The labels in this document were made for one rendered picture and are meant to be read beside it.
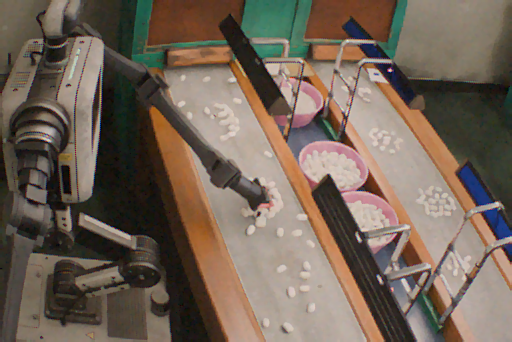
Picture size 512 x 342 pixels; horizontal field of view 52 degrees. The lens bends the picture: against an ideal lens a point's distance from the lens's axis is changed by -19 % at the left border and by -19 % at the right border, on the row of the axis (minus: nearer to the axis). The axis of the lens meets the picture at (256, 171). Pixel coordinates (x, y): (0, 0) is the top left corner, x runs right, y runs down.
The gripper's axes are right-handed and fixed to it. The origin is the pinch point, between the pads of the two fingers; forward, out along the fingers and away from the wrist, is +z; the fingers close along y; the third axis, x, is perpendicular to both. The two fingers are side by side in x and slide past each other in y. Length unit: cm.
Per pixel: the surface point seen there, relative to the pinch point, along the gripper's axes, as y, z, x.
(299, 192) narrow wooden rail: 3.7, 8.2, -8.0
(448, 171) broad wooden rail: 5, 61, -55
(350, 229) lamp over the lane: -44, -21, -26
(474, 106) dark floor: 149, 230, -105
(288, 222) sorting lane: -6.9, 4.4, -1.2
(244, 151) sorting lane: 29.7, 1.2, 1.3
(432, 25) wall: 170, 150, -115
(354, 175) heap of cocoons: 11.4, 29.1, -23.5
